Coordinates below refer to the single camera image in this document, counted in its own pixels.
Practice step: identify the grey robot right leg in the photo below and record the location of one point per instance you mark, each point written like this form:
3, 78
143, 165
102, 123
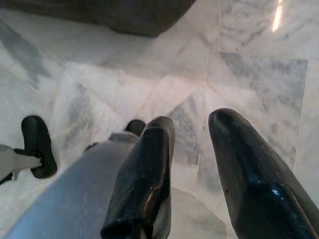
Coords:
74, 194

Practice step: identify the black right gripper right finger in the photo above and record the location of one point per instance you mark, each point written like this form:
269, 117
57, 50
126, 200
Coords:
254, 179

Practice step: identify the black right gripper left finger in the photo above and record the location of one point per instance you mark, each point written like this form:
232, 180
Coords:
139, 179

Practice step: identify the dark grey two-seat sofa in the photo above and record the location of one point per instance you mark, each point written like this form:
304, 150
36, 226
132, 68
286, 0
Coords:
124, 17

